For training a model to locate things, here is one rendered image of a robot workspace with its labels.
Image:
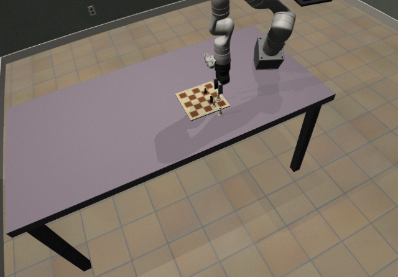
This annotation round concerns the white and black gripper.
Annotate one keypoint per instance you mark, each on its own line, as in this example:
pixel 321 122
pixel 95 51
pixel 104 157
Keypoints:
pixel 221 63

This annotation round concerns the brown and cream chessboard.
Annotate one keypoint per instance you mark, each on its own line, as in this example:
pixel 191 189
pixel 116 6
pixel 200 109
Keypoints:
pixel 197 104

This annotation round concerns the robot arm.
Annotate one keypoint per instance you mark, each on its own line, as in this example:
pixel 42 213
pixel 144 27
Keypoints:
pixel 280 30

